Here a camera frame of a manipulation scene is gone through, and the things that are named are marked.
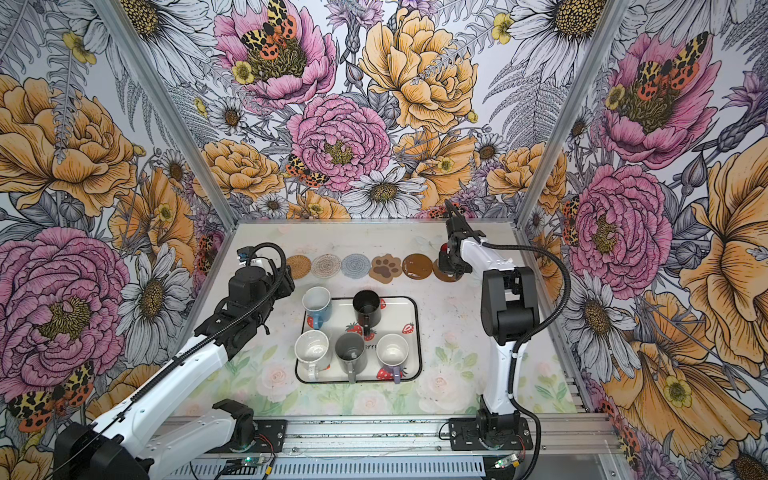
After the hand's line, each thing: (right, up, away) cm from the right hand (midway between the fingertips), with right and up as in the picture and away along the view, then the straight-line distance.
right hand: (451, 275), depth 100 cm
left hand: (-49, +1, -18) cm, 52 cm away
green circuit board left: (-52, -41, -29) cm, 72 cm away
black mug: (-27, -10, -6) cm, 29 cm away
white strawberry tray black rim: (-18, -12, -5) cm, 22 cm away
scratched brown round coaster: (-11, +3, +8) cm, 13 cm away
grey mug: (-31, -21, -14) cm, 40 cm away
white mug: (-42, -21, -12) cm, 49 cm away
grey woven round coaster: (-33, +3, +9) cm, 34 cm away
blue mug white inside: (-42, -7, -8) cm, 44 cm away
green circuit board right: (+8, -41, -28) cm, 50 cm away
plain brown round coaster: (-3, 0, +5) cm, 5 cm away
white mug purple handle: (-19, -20, -13) cm, 31 cm away
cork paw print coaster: (-22, +2, +9) cm, 24 cm away
